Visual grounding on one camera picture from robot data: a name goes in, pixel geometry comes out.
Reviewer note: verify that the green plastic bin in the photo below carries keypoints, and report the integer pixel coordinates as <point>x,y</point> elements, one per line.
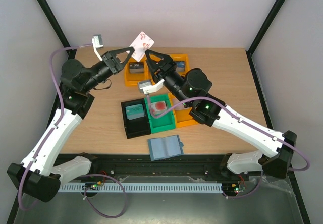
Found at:
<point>165,123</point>

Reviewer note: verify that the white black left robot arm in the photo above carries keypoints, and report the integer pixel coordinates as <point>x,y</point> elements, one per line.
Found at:
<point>37,175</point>

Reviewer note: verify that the black frame post left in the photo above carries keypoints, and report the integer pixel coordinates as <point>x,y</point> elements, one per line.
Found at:
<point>53,22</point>

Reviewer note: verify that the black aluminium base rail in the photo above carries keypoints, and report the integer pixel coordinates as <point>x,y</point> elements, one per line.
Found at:
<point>208,167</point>

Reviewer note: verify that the orange rear triple bin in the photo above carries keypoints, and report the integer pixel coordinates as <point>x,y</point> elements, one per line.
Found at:
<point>133,79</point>

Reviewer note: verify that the orange front plastic bin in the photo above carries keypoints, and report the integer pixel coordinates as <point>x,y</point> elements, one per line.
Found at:
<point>182,117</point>

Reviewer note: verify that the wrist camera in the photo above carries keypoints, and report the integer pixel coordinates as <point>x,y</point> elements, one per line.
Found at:
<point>146,86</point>
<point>97,44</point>

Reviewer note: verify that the blue leather card holder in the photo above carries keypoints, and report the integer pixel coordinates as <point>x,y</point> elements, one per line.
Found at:
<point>164,148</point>

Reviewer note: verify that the dark card in rear bin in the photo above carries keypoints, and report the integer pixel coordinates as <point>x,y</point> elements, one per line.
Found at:
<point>136,67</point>

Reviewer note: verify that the white red circle card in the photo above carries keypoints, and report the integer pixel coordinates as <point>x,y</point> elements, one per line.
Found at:
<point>158,107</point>

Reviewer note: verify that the blue card in rear bin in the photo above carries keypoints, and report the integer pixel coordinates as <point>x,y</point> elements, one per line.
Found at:
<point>181,65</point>

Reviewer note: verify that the black frame post right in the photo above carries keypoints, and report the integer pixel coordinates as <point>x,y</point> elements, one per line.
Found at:
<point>265,26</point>

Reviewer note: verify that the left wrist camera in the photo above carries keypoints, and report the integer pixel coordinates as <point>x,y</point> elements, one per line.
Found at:
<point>97,44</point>

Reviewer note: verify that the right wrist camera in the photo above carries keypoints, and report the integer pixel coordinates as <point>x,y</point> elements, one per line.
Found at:
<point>146,86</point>

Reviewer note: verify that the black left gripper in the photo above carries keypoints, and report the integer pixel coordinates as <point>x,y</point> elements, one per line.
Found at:
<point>107,57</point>

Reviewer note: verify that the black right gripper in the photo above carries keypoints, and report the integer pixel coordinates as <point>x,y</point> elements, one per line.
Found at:
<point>162,66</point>

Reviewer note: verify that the black plastic bin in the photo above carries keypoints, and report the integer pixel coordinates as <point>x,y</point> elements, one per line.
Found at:
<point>138,127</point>

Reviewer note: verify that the black frame post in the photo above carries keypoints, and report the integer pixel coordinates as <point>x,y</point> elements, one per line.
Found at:
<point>53,22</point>
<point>265,26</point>

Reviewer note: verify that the light blue slotted cable duct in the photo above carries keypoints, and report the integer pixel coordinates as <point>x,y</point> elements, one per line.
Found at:
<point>143,188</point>

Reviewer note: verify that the teal credit card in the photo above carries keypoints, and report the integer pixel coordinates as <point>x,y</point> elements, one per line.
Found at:
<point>134,111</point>

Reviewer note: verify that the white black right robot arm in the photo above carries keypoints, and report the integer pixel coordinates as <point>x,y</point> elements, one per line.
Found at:
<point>274,149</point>

